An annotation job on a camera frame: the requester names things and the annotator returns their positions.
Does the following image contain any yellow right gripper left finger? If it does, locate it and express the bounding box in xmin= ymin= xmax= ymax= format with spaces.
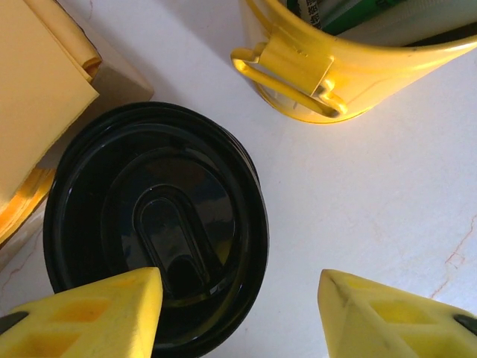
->
xmin=0 ymin=267 xmax=164 ymax=358

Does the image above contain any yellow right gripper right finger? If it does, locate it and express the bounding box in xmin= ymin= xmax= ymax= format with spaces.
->
xmin=318 ymin=268 xmax=477 ymax=358

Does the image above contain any black plastic cup lid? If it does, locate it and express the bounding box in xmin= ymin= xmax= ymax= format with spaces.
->
xmin=42 ymin=101 xmax=269 ymax=358

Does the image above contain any yellow napkin stack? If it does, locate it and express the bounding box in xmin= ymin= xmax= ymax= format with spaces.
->
xmin=0 ymin=0 xmax=102 ymax=243

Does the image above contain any yellow metal bucket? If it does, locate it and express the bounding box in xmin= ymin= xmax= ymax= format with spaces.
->
xmin=230 ymin=0 xmax=477 ymax=125

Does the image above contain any wrapped straws bundle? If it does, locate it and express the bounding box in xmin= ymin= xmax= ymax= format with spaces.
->
xmin=286 ymin=0 xmax=477 ymax=48

